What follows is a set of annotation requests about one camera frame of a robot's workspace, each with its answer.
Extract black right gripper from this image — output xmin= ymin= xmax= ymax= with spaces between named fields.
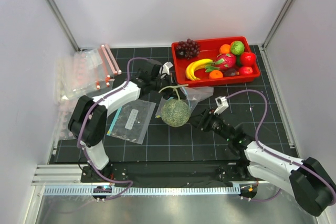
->
xmin=186 ymin=108 xmax=232 ymax=142

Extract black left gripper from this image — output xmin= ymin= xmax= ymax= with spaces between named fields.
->
xmin=151 ymin=73 xmax=187 ymax=101

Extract clear zip bag blue zipper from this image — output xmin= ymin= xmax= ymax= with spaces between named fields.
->
xmin=156 ymin=87 xmax=213 ymax=118

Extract green netted melon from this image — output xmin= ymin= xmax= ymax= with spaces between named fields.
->
xmin=159 ymin=84 xmax=191 ymax=127

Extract clear zip bag white label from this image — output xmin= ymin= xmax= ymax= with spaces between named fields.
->
xmin=107 ymin=100 xmax=155 ymax=144

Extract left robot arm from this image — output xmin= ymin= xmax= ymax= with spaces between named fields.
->
xmin=68 ymin=57 xmax=175 ymax=182

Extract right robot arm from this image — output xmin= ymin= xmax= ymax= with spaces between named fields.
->
xmin=189 ymin=109 xmax=335 ymax=217

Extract stack of pink zip bags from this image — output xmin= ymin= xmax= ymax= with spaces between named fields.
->
xmin=54 ymin=44 xmax=122 ymax=103

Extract clear bag pink dots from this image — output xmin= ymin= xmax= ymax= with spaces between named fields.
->
xmin=53 ymin=99 xmax=77 ymax=142

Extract yellow banana bunch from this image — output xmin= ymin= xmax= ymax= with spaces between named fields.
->
xmin=185 ymin=59 xmax=213 ymax=81

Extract orange tangerine front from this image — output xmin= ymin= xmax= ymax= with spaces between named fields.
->
xmin=208 ymin=70 xmax=224 ymax=79

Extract orange tangerine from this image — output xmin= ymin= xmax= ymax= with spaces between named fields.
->
xmin=208 ymin=70 xmax=224 ymax=79
xmin=219 ymin=44 xmax=230 ymax=54

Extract purple grape bunch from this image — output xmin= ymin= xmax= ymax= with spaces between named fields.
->
xmin=175 ymin=39 xmax=199 ymax=60

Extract red apple small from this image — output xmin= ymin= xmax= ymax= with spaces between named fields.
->
xmin=238 ymin=66 xmax=253 ymax=76

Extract pink dragon fruit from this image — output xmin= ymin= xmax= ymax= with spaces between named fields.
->
xmin=205 ymin=53 xmax=237 ymax=72

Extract red plastic tray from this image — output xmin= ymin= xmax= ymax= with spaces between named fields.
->
xmin=171 ymin=36 xmax=260 ymax=87

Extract red apple large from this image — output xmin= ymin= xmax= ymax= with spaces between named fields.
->
xmin=240 ymin=52 xmax=257 ymax=67

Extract orange tangerine back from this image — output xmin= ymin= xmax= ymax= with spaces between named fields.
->
xmin=219 ymin=44 xmax=230 ymax=54

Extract green cabbage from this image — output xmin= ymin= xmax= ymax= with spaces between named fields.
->
xmin=230 ymin=40 xmax=245 ymax=56

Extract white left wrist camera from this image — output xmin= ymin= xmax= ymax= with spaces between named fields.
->
xmin=161 ymin=62 xmax=173 ymax=75

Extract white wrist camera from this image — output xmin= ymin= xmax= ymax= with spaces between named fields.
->
xmin=161 ymin=62 xmax=173 ymax=75
xmin=214 ymin=97 xmax=229 ymax=114

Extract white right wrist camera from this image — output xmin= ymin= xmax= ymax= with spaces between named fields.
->
xmin=214 ymin=97 xmax=229 ymax=114

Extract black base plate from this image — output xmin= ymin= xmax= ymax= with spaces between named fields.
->
xmin=80 ymin=161 xmax=263 ymax=188

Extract left aluminium corner post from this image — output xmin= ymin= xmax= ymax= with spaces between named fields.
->
xmin=45 ymin=0 xmax=81 ymax=51

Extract aluminium corner post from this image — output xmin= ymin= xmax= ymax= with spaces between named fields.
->
xmin=45 ymin=0 xmax=81 ymax=51
xmin=261 ymin=0 xmax=295 ymax=50

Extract aluminium slotted rail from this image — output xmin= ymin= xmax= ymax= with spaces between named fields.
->
xmin=44 ymin=184 xmax=240 ymax=197

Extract right aluminium corner post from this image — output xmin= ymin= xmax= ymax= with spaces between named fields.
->
xmin=261 ymin=0 xmax=295 ymax=50

